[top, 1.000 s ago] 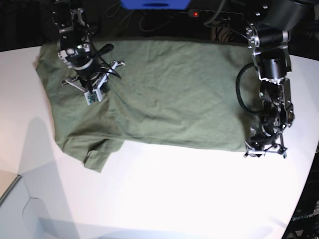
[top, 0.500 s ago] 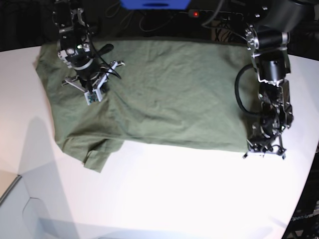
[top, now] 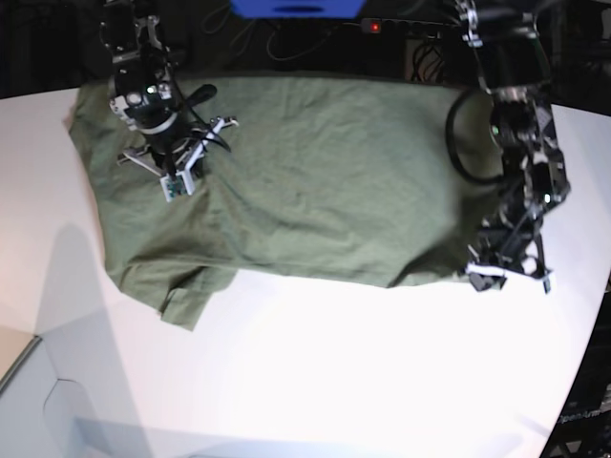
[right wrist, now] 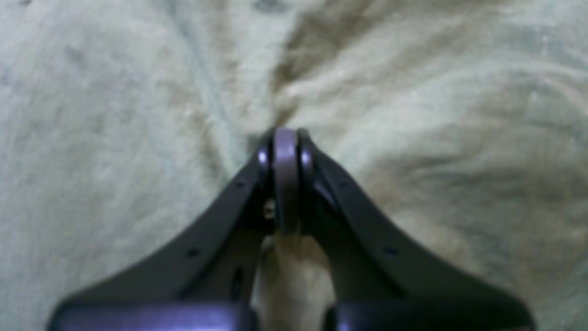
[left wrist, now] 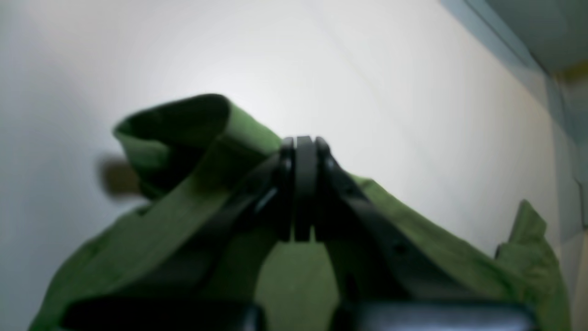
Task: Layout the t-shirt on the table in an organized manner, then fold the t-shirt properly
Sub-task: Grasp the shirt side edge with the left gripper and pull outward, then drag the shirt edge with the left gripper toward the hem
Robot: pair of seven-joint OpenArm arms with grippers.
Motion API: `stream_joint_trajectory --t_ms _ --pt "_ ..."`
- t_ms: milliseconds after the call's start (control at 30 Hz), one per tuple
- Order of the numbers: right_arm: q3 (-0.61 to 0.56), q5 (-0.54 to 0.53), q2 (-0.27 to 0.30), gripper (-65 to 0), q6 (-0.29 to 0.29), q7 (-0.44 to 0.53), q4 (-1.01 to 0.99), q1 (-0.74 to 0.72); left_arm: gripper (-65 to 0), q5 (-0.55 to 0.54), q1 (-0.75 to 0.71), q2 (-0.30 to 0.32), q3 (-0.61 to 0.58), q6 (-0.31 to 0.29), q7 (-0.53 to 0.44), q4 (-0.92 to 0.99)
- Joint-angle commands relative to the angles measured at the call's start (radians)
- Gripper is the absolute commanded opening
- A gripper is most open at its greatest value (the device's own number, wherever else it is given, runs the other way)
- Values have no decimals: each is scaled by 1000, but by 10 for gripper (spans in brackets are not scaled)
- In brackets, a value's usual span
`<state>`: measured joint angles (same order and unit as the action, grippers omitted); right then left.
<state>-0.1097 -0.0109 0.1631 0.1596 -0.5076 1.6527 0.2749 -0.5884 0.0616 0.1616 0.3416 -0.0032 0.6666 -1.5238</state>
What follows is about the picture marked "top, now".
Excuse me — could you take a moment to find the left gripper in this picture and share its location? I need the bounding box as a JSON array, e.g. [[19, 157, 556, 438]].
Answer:
[[463, 219, 551, 293]]

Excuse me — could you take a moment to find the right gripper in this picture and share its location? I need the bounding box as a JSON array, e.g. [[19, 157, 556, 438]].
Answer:
[[116, 116, 239, 179]]

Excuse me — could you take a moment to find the green t-shirt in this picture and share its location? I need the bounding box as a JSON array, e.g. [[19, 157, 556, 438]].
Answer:
[[69, 74, 499, 330]]

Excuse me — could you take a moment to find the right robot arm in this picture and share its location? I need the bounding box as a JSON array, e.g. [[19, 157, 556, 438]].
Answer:
[[100, 1, 233, 182]]

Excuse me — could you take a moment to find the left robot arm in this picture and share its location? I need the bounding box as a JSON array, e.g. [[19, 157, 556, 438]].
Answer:
[[445, 1, 571, 292]]

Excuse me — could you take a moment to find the blue box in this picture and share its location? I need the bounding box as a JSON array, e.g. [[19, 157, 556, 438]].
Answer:
[[230, 0, 365, 19]]

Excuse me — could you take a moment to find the black power strip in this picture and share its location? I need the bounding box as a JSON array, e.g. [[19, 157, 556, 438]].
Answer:
[[359, 17, 459, 40]]

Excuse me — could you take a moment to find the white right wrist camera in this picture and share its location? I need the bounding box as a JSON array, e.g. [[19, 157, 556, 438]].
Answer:
[[159, 171, 195, 202]]

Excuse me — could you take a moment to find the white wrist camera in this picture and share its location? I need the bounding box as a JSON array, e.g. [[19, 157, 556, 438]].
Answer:
[[159, 171, 195, 202], [541, 272, 557, 295]]

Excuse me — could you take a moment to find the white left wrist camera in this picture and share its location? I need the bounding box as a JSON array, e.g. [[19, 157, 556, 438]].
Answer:
[[541, 272, 557, 295]]

